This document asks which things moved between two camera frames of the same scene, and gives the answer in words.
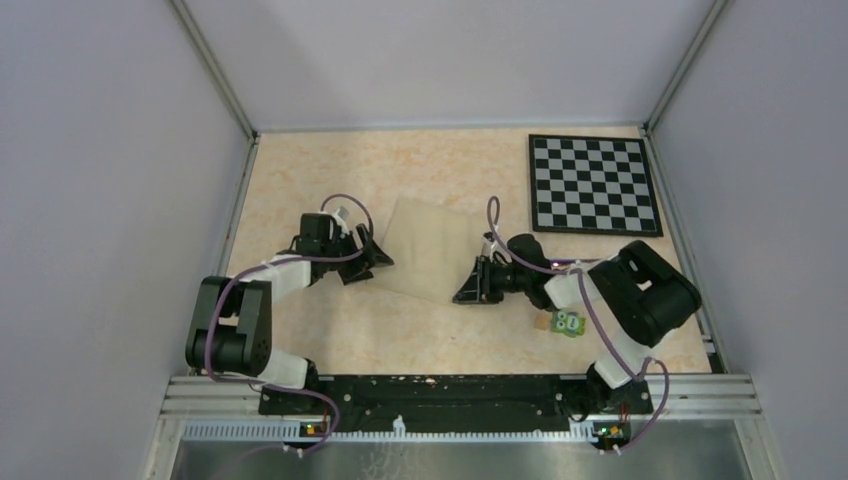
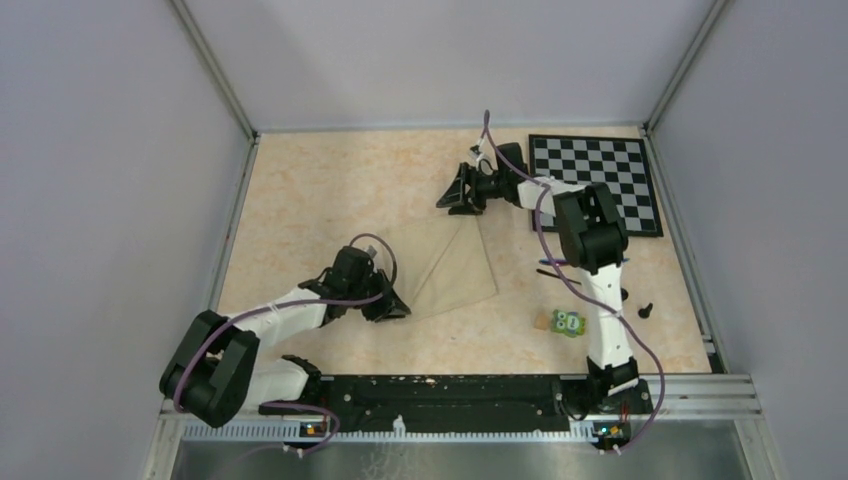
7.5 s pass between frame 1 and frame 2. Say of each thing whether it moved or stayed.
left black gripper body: moved
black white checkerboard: stayed
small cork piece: stayed
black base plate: stayed
